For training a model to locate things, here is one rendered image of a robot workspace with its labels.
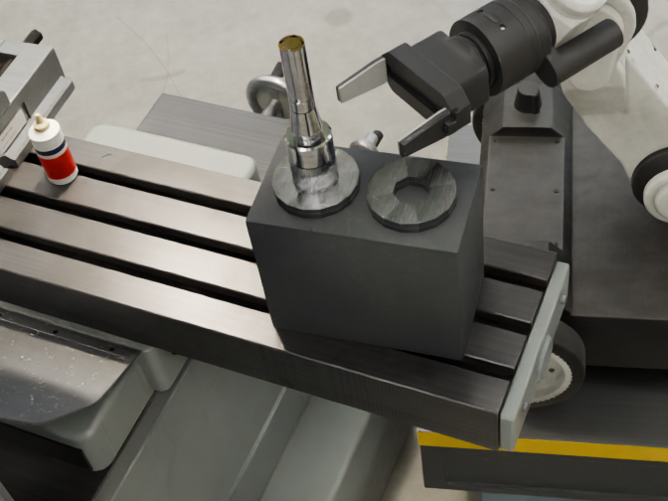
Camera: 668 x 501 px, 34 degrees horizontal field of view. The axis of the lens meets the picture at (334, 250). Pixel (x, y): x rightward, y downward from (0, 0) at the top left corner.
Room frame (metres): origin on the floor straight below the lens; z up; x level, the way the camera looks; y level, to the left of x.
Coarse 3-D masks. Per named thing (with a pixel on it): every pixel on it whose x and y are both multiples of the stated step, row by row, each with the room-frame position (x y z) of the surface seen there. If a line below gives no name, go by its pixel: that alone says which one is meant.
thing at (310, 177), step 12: (288, 156) 0.77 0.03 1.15; (312, 156) 0.75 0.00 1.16; (324, 156) 0.76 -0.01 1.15; (300, 168) 0.76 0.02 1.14; (312, 168) 0.75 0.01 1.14; (324, 168) 0.76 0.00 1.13; (336, 168) 0.77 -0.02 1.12; (300, 180) 0.76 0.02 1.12; (312, 180) 0.75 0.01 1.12; (324, 180) 0.76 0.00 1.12; (336, 180) 0.76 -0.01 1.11; (312, 192) 0.75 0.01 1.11
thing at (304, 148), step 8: (288, 128) 0.79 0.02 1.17; (328, 128) 0.78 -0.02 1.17; (288, 136) 0.78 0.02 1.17; (296, 136) 0.77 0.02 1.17; (320, 136) 0.77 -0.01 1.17; (328, 136) 0.77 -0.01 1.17; (288, 144) 0.77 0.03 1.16; (296, 144) 0.76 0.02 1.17; (304, 144) 0.76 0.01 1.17; (312, 144) 0.76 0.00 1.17; (320, 144) 0.76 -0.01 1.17; (328, 144) 0.76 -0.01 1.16; (296, 152) 0.76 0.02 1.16; (304, 152) 0.75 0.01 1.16; (312, 152) 0.75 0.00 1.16; (320, 152) 0.76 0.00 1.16
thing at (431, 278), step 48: (288, 192) 0.76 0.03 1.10; (336, 192) 0.75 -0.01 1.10; (384, 192) 0.74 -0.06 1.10; (432, 192) 0.73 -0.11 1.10; (480, 192) 0.75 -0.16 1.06; (288, 240) 0.73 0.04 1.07; (336, 240) 0.71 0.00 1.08; (384, 240) 0.69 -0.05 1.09; (432, 240) 0.68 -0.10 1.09; (480, 240) 0.75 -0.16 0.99; (288, 288) 0.73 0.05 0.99; (336, 288) 0.71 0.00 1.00; (384, 288) 0.69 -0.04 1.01; (432, 288) 0.67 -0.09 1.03; (480, 288) 0.74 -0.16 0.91; (336, 336) 0.72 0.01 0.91; (384, 336) 0.69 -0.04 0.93; (432, 336) 0.67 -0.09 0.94
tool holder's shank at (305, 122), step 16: (288, 48) 0.77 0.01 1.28; (304, 48) 0.77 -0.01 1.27; (288, 64) 0.77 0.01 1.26; (304, 64) 0.77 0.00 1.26; (288, 80) 0.77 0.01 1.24; (304, 80) 0.77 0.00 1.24; (288, 96) 0.77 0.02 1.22; (304, 96) 0.77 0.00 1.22; (304, 112) 0.77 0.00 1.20; (304, 128) 0.76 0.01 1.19; (320, 128) 0.77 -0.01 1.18
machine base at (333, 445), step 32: (320, 416) 1.06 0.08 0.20; (352, 416) 1.04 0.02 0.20; (288, 448) 1.00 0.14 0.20; (320, 448) 0.99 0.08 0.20; (352, 448) 0.98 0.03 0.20; (384, 448) 1.01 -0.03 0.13; (288, 480) 0.94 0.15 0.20; (320, 480) 0.93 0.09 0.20; (352, 480) 0.93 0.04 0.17; (384, 480) 0.99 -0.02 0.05
